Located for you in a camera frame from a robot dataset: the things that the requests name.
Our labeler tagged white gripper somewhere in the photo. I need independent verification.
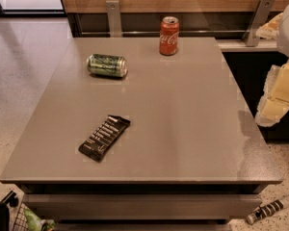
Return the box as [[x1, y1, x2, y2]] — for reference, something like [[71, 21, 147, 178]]
[[255, 5, 289, 127]]

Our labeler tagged green soda can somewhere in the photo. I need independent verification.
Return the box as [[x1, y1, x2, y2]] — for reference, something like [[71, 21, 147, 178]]
[[87, 54, 128, 78]]

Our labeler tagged red cola can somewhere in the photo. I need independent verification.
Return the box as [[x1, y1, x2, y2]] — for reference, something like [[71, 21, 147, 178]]
[[159, 16, 179, 56]]

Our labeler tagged black white striped tool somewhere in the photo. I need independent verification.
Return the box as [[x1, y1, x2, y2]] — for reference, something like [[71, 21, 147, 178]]
[[246, 194, 289, 225]]

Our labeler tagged black snack bar wrapper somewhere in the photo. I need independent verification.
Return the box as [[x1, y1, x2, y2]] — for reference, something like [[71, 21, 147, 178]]
[[78, 115, 131, 163]]

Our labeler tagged grey table drawer unit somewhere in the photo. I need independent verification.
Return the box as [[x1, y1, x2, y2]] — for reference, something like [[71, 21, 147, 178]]
[[23, 193, 261, 224]]

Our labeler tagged green bag in basket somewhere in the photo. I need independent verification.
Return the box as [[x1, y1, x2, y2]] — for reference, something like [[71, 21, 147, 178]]
[[23, 208, 56, 231]]

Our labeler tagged right metal bracket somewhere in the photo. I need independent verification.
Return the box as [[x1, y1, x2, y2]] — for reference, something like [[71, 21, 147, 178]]
[[242, 0, 275, 47]]

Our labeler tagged metal bracket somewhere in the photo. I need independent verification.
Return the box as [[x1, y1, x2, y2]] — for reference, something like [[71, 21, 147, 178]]
[[242, 0, 275, 47], [106, 0, 122, 38]]

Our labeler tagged left metal bracket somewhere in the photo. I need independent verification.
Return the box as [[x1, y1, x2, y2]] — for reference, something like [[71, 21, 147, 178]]
[[106, 0, 122, 38]]

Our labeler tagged black wire basket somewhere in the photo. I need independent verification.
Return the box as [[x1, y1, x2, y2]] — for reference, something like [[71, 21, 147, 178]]
[[0, 191, 28, 231]]

